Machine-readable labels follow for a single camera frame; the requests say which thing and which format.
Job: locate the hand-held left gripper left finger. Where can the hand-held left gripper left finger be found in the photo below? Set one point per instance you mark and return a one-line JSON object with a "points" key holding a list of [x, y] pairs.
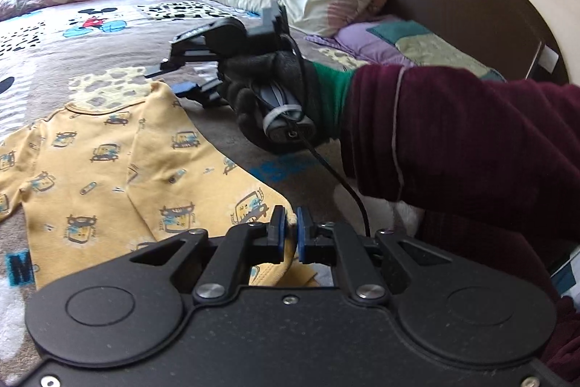
{"points": [[279, 233]]}

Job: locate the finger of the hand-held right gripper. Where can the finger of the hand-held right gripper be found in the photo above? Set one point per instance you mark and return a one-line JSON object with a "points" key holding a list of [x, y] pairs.
{"points": [[190, 90], [181, 61]]}

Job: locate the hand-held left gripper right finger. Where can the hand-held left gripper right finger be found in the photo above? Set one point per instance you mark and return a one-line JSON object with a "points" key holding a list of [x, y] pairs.
{"points": [[301, 235]]}

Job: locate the yellow printed shirt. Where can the yellow printed shirt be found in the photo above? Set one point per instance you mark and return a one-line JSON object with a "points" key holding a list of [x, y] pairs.
{"points": [[113, 169]]}

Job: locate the person's right forearm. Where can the person's right forearm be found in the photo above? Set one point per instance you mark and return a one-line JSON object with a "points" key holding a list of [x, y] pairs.
{"points": [[453, 133]]}

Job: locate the person's right hand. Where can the person's right hand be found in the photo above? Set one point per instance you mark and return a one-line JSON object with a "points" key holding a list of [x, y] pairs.
{"points": [[281, 67]]}

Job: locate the cartoon printed blanket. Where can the cartoon printed blanket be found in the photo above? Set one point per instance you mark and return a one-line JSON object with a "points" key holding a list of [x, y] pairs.
{"points": [[136, 33]]}

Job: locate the purple pillow with green patch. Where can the purple pillow with green patch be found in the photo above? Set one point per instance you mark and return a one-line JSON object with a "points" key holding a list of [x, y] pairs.
{"points": [[362, 42]]}

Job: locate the dark wooden headboard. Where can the dark wooden headboard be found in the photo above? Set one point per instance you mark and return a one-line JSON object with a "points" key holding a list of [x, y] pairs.
{"points": [[453, 6]]}

